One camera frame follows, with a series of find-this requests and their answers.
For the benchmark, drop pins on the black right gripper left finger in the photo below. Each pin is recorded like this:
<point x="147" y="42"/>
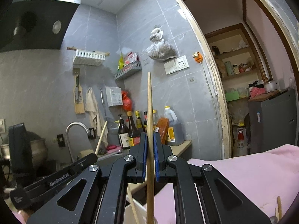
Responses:
<point x="98" y="194"/>

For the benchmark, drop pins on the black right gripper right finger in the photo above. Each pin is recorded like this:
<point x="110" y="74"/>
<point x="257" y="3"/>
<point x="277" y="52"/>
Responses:
<point x="202" y="194"/>

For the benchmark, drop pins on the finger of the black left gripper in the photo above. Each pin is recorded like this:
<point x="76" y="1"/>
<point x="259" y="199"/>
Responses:
<point x="84" y="162"/>

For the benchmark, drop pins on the bamboo chopstick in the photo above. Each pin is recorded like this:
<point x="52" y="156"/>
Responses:
<point x="150" y="155"/>
<point x="100" y="139"/>

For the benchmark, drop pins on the steel cooking pot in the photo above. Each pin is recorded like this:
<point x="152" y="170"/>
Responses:
<point x="38" y="148"/>

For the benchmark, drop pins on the chrome faucet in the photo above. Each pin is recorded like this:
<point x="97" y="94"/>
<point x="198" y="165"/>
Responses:
<point x="77" y="139"/>

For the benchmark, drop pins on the dark bottle white label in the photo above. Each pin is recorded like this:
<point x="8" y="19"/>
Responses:
<point x="123" y="133"/>

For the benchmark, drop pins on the wooden cutting board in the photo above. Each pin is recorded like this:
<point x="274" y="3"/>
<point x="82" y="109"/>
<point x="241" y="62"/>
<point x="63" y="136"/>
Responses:
<point x="78" y="93"/>

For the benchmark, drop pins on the hanging beige cloth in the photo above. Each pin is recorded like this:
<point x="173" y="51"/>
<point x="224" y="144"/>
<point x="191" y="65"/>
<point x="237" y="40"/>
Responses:
<point x="95" y="117"/>

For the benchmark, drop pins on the large vinegar jug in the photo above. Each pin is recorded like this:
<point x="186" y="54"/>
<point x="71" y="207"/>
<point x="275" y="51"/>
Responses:
<point x="175" y="135"/>

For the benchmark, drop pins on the dark soy sauce bottle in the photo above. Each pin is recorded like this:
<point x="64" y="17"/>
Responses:
<point x="134" y="133"/>

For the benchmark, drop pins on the pink floral cloth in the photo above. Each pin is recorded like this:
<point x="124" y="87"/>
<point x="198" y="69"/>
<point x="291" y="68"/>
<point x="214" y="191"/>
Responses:
<point x="262" y="177"/>

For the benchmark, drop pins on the red plastic bag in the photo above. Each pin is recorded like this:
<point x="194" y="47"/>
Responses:
<point x="127" y="103"/>

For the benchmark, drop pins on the orange spice bag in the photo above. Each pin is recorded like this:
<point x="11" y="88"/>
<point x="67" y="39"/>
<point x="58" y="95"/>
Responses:
<point x="162" y="125"/>

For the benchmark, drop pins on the grey cabinet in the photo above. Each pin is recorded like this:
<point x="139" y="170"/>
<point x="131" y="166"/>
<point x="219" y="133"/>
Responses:
<point x="273" y="122"/>

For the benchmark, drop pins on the hanging plastic bag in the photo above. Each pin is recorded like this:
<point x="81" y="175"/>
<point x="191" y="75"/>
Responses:
<point x="160" y="50"/>

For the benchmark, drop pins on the black range hood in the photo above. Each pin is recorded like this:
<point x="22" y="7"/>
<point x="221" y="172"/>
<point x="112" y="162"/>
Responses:
<point x="36" y="24"/>

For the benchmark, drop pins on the white plastic wall basket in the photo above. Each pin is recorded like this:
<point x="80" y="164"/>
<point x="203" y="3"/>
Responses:
<point x="83" y="57"/>

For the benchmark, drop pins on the grey wall shelf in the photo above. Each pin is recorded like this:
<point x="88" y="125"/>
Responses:
<point x="128" y="71"/>

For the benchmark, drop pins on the white wall socket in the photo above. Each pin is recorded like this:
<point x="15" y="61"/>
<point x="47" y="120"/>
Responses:
<point x="175" y="65"/>

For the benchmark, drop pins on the orange wall hook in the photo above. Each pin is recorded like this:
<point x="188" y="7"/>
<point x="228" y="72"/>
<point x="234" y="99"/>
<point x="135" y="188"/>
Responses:
<point x="198" y="57"/>

